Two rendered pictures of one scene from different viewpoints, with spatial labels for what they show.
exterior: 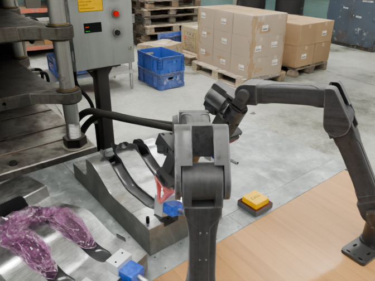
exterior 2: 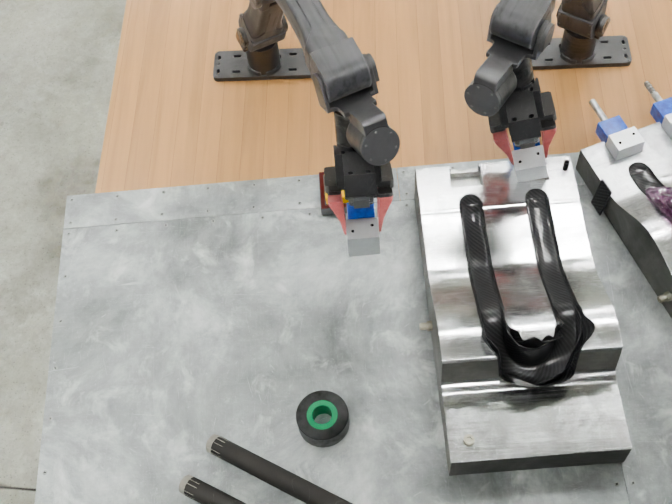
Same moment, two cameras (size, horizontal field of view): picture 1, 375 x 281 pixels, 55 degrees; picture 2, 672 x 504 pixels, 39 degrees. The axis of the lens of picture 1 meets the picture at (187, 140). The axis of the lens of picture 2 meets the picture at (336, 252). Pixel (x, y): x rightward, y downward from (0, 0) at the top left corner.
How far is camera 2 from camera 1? 185 cm
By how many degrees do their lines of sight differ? 88
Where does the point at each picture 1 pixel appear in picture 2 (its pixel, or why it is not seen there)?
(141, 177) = (521, 278)
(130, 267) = (615, 128)
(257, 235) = not seen: hidden behind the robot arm
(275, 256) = (399, 109)
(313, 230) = (308, 117)
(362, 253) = (299, 57)
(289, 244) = not seen: hidden behind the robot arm
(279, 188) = (259, 210)
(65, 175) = (645, 483)
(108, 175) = (588, 290)
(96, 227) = (639, 208)
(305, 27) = not seen: outside the picture
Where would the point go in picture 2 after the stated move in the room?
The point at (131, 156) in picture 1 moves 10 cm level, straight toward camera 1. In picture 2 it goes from (525, 311) to (547, 258)
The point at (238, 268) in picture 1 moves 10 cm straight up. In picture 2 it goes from (460, 117) to (463, 81)
